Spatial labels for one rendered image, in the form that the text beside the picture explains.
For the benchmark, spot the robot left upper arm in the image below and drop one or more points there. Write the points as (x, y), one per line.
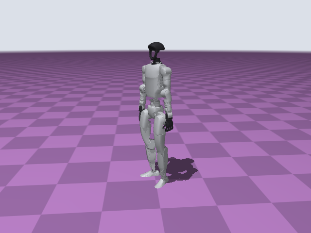
(166, 74)

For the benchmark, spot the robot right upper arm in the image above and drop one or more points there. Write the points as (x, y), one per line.
(142, 87)

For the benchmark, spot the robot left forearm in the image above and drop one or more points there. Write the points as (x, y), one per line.
(167, 104)

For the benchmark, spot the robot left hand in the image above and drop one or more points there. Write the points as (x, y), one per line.
(168, 123)

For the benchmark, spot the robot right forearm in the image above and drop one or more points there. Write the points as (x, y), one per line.
(142, 100)

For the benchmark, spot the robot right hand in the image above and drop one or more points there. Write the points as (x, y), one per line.
(140, 109)

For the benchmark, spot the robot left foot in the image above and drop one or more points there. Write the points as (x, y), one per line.
(161, 182)

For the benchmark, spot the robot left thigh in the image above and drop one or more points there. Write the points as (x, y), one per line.
(159, 132)

